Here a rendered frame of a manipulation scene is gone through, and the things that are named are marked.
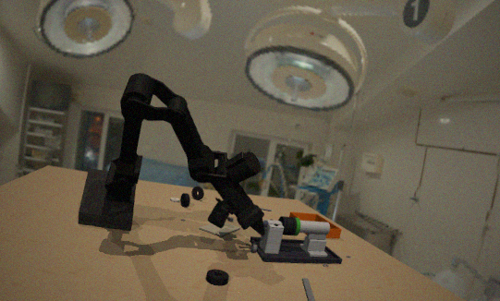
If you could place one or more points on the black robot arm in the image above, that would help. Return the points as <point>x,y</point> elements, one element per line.
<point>125,170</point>

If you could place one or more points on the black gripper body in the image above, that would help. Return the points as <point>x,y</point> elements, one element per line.
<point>240,202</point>

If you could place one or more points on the beige flat square plate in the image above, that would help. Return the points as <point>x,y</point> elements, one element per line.
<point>214,230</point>

